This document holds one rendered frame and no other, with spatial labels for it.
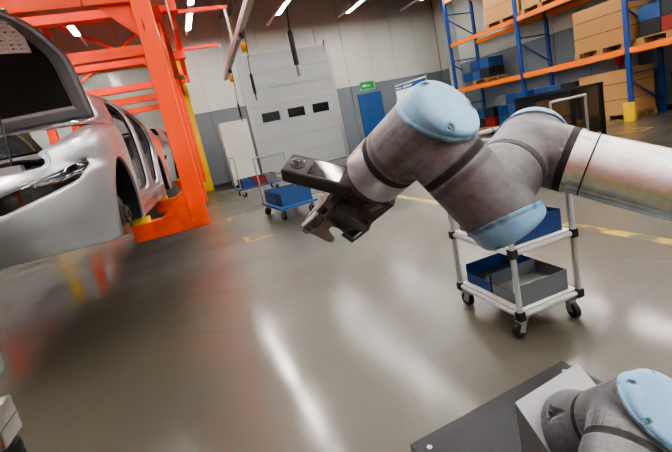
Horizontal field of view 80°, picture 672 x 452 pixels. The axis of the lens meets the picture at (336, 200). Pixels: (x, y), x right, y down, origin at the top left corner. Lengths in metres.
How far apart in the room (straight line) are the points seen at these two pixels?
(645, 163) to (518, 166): 0.14
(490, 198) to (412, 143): 0.11
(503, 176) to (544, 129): 0.13
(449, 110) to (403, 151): 0.07
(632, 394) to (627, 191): 0.48
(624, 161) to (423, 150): 0.24
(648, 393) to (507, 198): 0.59
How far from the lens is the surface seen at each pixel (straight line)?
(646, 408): 0.97
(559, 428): 1.13
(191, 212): 4.06
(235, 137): 11.89
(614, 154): 0.59
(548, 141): 0.59
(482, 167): 0.48
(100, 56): 6.21
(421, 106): 0.46
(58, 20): 6.79
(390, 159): 0.50
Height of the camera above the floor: 1.20
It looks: 10 degrees down
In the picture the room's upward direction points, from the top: 12 degrees counter-clockwise
